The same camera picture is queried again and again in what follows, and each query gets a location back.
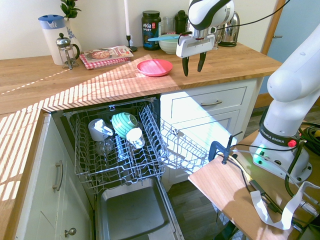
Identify small white cup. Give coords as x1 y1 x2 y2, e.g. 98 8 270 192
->
125 127 146 149

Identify cookbook with pizza cover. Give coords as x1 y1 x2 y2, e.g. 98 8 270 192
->
83 44 135 63

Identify black protein powder tub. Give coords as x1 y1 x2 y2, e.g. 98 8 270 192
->
141 10 162 51

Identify black and yellow cable bundle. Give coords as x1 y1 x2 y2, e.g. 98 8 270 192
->
296 121 320 156

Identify grey dishwasher door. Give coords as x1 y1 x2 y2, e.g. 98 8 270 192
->
94 176 185 240

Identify blue door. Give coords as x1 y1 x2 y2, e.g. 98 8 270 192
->
266 0 320 57

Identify cookbook on red cloth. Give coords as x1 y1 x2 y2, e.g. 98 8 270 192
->
79 53 132 71

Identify glass French press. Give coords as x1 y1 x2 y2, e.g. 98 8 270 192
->
55 32 81 71

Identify black clamp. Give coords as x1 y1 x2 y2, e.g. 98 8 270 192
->
208 131 244 165

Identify white ribbon cable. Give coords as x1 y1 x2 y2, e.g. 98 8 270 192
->
249 180 320 230

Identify black cable on board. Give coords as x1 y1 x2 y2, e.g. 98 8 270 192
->
228 149 285 215

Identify white candle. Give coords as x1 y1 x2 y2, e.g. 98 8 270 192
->
123 0 131 36

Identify ribbed mint green bowl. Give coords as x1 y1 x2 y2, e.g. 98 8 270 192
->
110 112 139 140

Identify grey wire dishwasher rack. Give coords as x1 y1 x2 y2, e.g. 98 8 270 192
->
71 98 169 195

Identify clear drinking glass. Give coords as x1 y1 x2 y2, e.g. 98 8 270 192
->
95 139 115 156

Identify white water jug blue lid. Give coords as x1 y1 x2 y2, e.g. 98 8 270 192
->
37 14 73 66

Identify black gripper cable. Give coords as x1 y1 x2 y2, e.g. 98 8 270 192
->
216 0 292 32

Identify green plant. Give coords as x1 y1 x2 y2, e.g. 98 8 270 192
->
60 0 82 21

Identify glass jar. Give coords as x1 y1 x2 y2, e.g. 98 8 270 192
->
162 16 176 35

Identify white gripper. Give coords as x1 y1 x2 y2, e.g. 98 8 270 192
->
175 33 217 78

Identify white vase blue flowers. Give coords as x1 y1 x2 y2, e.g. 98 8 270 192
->
65 17 83 53

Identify blue knife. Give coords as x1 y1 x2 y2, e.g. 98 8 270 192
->
147 34 181 42

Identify steel drawer handle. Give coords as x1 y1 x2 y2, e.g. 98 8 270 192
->
200 100 223 107
51 160 64 192

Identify steel kettle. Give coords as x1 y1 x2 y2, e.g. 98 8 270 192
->
217 10 241 48

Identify wooden robot mounting board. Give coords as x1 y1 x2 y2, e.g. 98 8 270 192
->
187 129 320 240

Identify black bottle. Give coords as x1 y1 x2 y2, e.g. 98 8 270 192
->
174 9 189 35

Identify black candle holder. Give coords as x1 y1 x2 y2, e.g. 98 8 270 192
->
125 34 139 53

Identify white mug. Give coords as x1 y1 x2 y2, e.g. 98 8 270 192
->
87 118 114 142

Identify pink plastic plate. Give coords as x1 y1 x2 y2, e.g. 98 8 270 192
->
136 58 174 78

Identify dark tumbler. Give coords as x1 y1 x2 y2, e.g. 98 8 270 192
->
114 135 129 161

